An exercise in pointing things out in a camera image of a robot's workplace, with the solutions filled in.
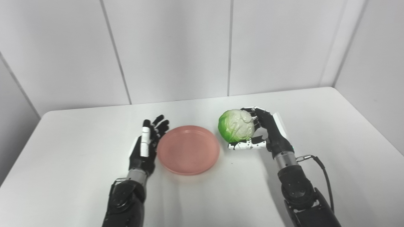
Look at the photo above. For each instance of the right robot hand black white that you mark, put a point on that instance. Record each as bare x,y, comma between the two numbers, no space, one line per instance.
268,132

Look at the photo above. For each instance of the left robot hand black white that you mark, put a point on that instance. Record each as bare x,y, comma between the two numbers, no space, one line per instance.
145,148

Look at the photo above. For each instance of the green white cabbage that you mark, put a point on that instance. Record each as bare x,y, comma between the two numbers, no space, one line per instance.
236,125

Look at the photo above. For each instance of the pink plate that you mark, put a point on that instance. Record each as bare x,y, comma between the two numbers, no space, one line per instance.
188,149

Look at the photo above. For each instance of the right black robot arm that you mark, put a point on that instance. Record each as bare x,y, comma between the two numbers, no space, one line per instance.
300,189

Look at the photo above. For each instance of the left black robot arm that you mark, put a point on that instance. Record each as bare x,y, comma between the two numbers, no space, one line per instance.
126,198

